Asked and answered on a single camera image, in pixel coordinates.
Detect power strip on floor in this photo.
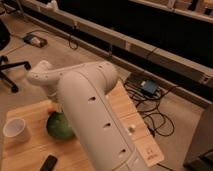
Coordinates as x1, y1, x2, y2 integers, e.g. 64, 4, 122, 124
23, 33, 48, 48

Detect green bowl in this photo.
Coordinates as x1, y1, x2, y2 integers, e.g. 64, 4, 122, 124
46, 112, 74, 140

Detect white paper cup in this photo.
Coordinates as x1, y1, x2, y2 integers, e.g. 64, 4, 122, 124
3, 118, 30, 142

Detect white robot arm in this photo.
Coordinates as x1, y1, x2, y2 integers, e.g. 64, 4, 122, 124
27, 61, 151, 171

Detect white plastic bottle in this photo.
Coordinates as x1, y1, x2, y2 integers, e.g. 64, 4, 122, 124
127, 124, 136, 134

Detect black office chair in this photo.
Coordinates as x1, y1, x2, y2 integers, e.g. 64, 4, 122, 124
0, 19, 31, 93

